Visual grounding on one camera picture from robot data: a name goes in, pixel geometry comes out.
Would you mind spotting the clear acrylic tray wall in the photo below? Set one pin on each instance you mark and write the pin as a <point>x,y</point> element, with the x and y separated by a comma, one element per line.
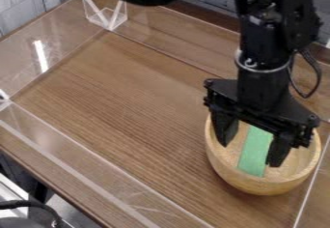
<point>102,118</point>

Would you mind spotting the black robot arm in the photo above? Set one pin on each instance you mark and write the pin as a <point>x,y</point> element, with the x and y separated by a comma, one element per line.
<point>277,30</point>

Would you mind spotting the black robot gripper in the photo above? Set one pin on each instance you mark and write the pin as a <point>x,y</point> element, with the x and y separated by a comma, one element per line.
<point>259,99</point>

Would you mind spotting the green rectangular block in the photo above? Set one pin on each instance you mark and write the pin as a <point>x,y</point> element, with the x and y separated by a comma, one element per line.
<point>253,156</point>

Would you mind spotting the brown wooden bowl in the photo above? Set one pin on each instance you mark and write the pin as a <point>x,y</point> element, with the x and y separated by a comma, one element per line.
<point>281,179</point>

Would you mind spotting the clear acrylic corner bracket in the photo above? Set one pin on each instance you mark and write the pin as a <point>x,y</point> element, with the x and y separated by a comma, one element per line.
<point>108,18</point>

